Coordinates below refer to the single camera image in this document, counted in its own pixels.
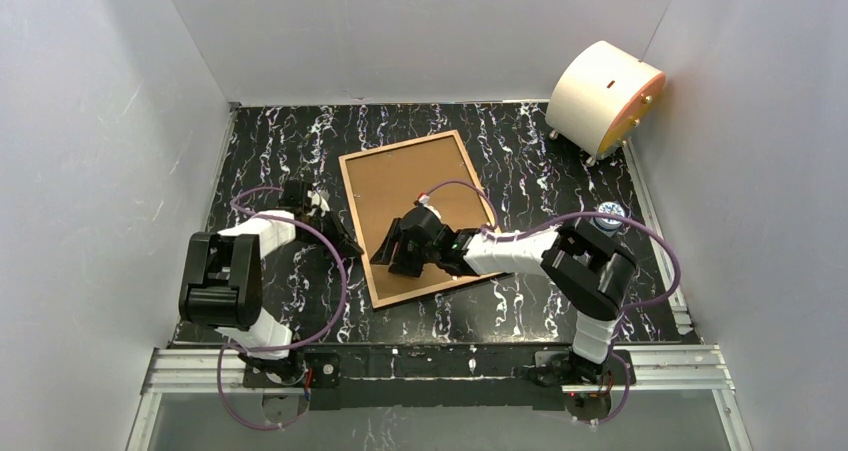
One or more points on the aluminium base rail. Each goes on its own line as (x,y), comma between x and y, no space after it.
(343,376)

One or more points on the wooden picture frame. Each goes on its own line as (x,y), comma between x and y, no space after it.
(371,289)

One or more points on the brown backing board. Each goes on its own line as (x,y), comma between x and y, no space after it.
(397,183)

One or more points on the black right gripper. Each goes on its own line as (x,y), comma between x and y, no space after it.
(403,250)

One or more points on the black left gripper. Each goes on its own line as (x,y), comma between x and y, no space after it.
(324,222)

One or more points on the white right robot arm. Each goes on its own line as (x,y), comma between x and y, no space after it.
(590,268)

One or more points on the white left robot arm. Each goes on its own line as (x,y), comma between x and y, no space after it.
(222,284)

